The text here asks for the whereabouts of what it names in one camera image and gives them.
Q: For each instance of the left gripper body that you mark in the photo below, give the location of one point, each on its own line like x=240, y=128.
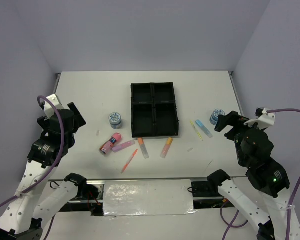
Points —
x=45, y=123

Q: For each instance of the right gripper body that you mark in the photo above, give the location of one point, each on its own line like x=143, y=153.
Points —
x=235, y=135

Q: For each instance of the yellow thin pen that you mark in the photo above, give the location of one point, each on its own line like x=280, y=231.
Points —
x=196, y=130

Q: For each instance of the orange-red thin pen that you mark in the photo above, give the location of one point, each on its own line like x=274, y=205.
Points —
x=129, y=161

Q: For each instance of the orange-capped clear highlighter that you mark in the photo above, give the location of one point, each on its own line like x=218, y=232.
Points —
x=143, y=148

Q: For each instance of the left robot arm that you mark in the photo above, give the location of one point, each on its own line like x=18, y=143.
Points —
x=26, y=216

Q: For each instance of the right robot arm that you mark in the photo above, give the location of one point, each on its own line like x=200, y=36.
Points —
x=269, y=178

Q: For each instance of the blue-lidded jar right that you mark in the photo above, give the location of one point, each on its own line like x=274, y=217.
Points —
x=215, y=116

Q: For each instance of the blue-lidded jar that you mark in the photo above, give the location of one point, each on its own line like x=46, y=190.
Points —
x=115, y=120
x=215, y=116

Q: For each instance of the blue-capped highlighter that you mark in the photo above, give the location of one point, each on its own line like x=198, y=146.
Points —
x=203, y=128

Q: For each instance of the blue-lidded jar left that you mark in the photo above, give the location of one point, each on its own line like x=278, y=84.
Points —
x=115, y=120

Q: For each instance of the pink-capped marker bottle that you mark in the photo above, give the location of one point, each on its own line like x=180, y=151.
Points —
x=108, y=146

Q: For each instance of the purple highlighter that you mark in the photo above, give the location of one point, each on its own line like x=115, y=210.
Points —
x=123, y=146

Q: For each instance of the black four-compartment organizer tray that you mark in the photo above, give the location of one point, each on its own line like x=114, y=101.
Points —
x=154, y=110

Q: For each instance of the silver tape sheet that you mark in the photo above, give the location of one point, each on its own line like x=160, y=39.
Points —
x=147, y=198

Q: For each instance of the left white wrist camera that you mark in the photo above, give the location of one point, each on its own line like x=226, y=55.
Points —
x=49, y=104

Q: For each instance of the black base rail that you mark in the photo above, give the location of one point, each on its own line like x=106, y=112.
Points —
x=92, y=202

